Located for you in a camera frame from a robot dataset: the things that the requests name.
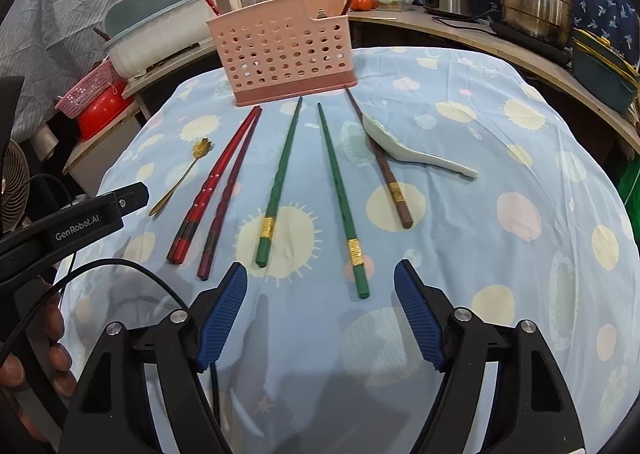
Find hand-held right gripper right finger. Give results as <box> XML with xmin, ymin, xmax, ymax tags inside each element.
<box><xmin>393</xmin><ymin>259</ymin><xmax>587</xmax><ymax>454</ymax></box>

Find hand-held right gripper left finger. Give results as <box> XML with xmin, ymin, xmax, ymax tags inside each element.
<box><xmin>59</xmin><ymin>261</ymin><xmax>249</xmax><ymax>454</ymax></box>

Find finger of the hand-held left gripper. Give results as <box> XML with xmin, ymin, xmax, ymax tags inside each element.
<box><xmin>94</xmin><ymin>181</ymin><xmax>151</xmax><ymax>216</ymax></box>

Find small gold spoon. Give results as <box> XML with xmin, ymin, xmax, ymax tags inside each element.
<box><xmin>148</xmin><ymin>137</ymin><xmax>211</xmax><ymax>217</ymax></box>

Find green chopstick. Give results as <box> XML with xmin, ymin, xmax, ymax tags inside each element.
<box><xmin>255</xmin><ymin>96</ymin><xmax>304</xmax><ymax>268</ymax></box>
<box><xmin>317</xmin><ymin>103</ymin><xmax>372</xmax><ymax>300</ymax></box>

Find white ceramic spoon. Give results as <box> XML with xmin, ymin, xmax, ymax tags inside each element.
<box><xmin>362</xmin><ymin>113</ymin><xmax>479</xmax><ymax>180</ymax></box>

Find pink perforated utensil holder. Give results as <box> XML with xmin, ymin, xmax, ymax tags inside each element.
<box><xmin>206</xmin><ymin>0</ymin><xmax>359</xmax><ymax>108</ymax></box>

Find person's left hand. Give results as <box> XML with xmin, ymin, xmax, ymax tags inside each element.
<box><xmin>0</xmin><ymin>284</ymin><xmax>77</xmax><ymax>435</ymax></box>

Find low wooden stand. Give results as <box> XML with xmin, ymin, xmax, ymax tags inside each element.
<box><xmin>62</xmin><ymin>99</ymin><xmax>151</xmax><ymax>195</ymax></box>

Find small desk fan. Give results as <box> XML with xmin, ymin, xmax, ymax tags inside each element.
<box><xmin>0</xmin><ymin>139</ymin><xmax>31</xmax><ymax>235</ymax></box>

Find red plastic basin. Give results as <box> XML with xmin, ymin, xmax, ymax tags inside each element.
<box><xmin>77</xmin><ymin>82</ymin><xmax>132</xmax><ymax>142</ymax></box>

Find blue dotted tablecloth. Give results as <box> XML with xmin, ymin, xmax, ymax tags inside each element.
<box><xmin>52</xmin><ymin>47</ymin><xmax>640</xmax><ymax>454</ymax></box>

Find pink plastic basket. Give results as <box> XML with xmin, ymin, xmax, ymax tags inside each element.
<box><xmin>54</xmin><ymin>60</ymin><xmax>118</xmax><ymax>117</ymax></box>

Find grey wooden shelf cabinet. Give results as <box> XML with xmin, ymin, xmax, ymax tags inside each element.
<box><xmin>122</xmin><ymin>42</ymin><xmax>221</xmax><ymax>108</ymax></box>

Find blue white dish drainer box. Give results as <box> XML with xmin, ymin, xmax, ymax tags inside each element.
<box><xmin>103</xmin><ymin>0</ymin><xmax>221</xmax><ymax>80</ymax></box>

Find grey striped cloth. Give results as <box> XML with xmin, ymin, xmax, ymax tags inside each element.
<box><xmin>0</xmin><ymin>0</ymin><xmax>126</xmax><ymax>145</ymax></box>

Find corner counter cabinet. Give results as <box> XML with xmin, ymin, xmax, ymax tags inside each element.
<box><xmin>350</xmin><ymin>9</ymin><xmax>640</xmax><ymax>157</ymax></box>

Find black induction cooker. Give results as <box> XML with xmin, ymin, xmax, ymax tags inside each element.
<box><xmin>490</xmin><ymin>22</ymin><xmax>573</xmax><ymax>66</ymax></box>

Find stacked yellow green bowls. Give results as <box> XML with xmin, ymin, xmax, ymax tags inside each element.
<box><xmin>570</xmin><ymin>34</ymin><xmax>640</xmax><ymax>114</ymax></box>

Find yellow bowl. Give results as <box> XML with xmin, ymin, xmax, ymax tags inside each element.
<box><xmin>572</xmin><ymin>28</ymin><xmax>640</xmax><ymax>80</ymax></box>

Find black cable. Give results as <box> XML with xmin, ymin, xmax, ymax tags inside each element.
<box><xmin>0</xmin><ymin>258</ymin><xmax>221</xmax><ymax>415</ymax></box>

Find black power cord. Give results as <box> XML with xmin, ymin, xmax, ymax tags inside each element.
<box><xmin>432</xmin><ymin>15</ymin><xmax>501</xmax><ymax>36</ymax></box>

